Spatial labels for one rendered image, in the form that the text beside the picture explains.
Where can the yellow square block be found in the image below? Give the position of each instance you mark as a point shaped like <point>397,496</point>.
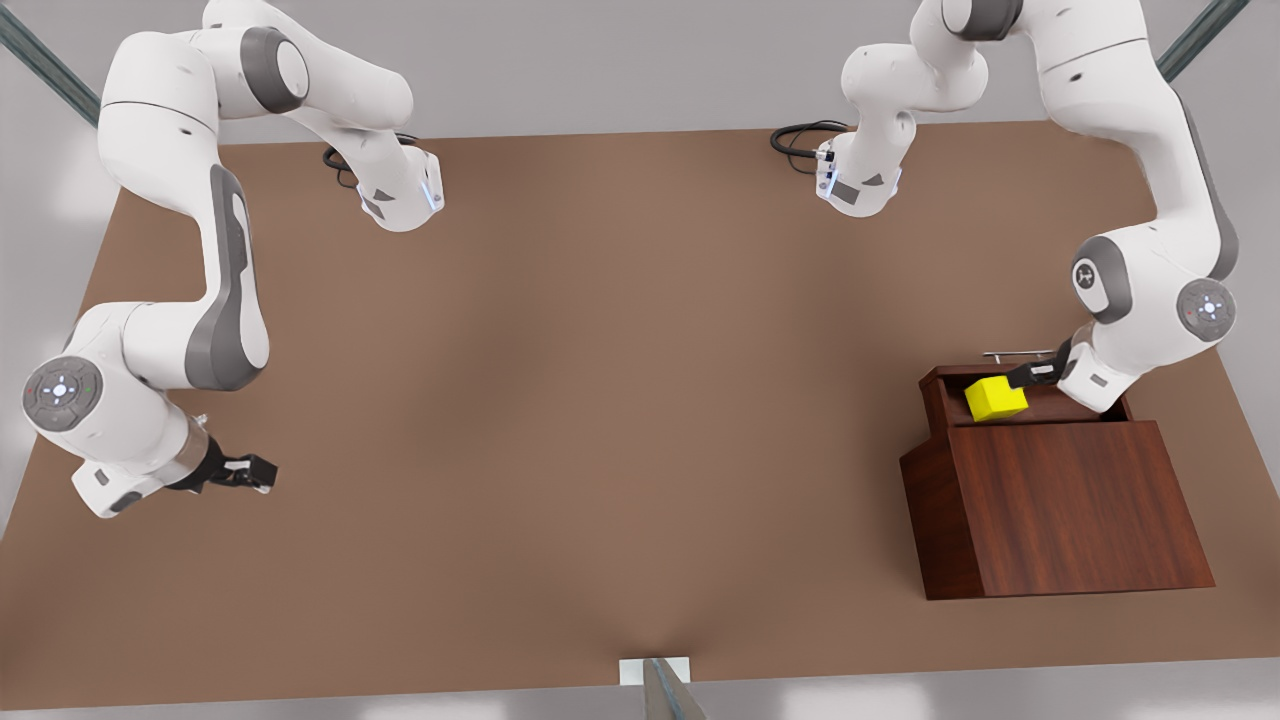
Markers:
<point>996,399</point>

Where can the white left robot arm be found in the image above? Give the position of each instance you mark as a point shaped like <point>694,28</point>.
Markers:
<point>1120,90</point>

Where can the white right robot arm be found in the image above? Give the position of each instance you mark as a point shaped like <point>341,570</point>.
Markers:
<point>160,120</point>

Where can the dark wooden cabinet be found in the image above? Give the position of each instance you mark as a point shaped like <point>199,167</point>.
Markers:
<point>1070,510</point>

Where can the silver frame post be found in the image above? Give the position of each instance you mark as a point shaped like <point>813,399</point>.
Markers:
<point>1200,35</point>
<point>668,695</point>
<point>45,62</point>

